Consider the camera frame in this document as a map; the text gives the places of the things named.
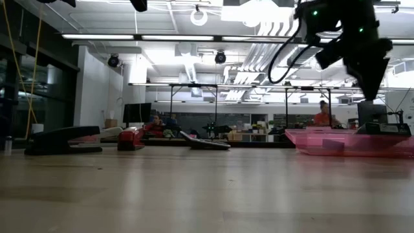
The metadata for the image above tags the seated person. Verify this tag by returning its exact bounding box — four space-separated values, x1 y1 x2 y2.
144 115 166 139

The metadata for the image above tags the grey desk calculator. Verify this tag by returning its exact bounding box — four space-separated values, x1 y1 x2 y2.
179 130 232 151

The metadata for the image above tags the clear water bottle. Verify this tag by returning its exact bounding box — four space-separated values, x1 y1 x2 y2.
3 135 13 155

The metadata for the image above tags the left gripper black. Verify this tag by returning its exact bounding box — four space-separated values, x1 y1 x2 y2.
129 0 148 13

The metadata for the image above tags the pink transparent plastic tray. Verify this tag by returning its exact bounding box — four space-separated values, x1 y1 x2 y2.
284 126 414 159

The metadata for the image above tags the black computer monitor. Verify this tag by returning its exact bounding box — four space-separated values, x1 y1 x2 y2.
122 102 152 124
357 99 389 126

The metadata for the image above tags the black background rig frame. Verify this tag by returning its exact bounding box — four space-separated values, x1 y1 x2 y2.
168 83 333 130

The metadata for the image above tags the black item with white label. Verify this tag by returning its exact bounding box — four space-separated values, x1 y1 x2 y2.
354 122 413 137

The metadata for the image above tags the yellow extension cord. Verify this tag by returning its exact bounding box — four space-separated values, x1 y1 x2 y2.
1 0 43 140

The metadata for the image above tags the standing person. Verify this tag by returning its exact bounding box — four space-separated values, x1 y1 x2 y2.
312 100 341 128

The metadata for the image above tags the black aluminium table frame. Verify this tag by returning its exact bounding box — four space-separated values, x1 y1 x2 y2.
100 138 295 149

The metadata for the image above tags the white ceiling ring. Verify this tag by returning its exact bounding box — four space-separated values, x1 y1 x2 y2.
190 8 208 27

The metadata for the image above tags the red stapler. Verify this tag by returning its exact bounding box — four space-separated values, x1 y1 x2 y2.
116 126 146 151

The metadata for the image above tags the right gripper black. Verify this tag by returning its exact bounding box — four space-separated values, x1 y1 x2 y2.
315 32 394 100

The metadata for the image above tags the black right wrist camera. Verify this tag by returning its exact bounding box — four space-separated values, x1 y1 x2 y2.
293 1 342 37

